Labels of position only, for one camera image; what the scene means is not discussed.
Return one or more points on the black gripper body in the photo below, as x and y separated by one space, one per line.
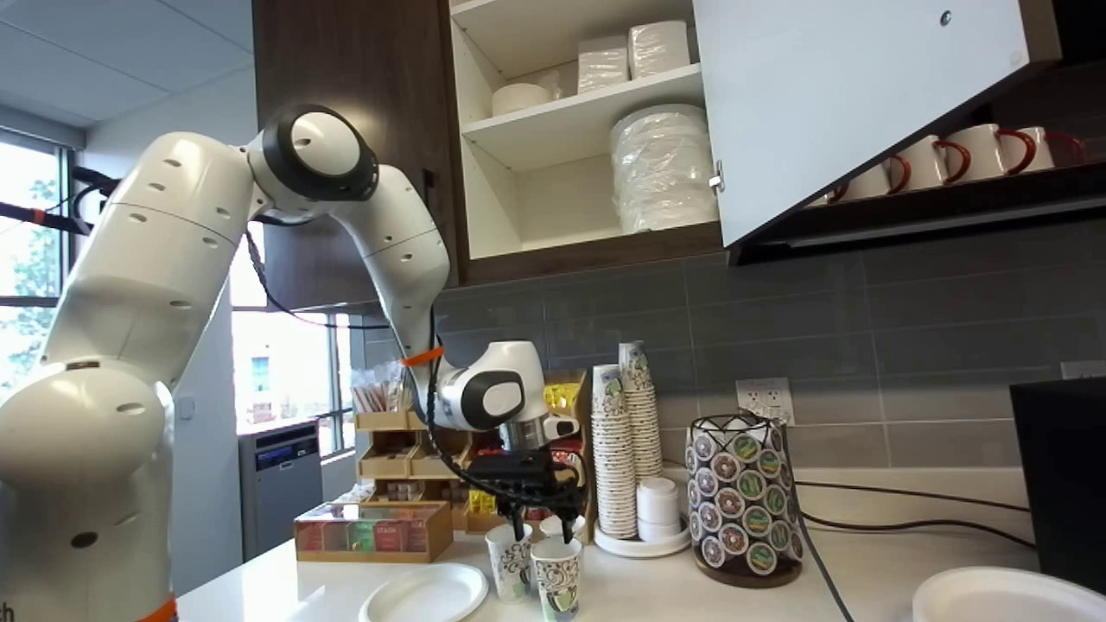
523 475

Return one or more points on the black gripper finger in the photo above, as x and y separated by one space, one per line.
565 510
518 516

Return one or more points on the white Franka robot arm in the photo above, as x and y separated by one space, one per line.
141 288

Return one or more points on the white plate under cup stacks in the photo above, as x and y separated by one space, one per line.
645 547

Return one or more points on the small white paper plate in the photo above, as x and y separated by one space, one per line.
420 595

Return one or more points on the wrapped white plate stack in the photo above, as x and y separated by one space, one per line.
663 167

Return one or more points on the large white paper plate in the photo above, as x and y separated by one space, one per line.
1004 599

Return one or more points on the tall patterned cup stack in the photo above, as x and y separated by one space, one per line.
645 403
614 460

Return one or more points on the yellow packet bundle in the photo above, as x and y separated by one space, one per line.
565 398

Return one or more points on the white lid stack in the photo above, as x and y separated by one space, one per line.
660 505

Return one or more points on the wooden tea bag box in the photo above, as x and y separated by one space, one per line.
368 536

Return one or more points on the wooden stir sticks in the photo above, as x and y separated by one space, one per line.
382 398

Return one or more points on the coffee pod carousel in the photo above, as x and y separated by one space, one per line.
744 501

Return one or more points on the grey dishwasher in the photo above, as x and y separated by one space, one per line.
282 490

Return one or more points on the glass window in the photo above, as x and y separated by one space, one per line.
287 368
24 210

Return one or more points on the white bowl stack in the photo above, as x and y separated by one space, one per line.
523 99

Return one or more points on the white napkin pack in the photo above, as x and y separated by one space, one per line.
663 50
602 64

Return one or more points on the white cabinet door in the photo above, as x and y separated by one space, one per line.
852 106

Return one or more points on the black appliance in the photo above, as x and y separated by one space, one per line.
1067 485

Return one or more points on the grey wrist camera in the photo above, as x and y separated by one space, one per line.
562 426

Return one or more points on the dark wood wall cabinet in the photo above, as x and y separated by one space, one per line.
347 70

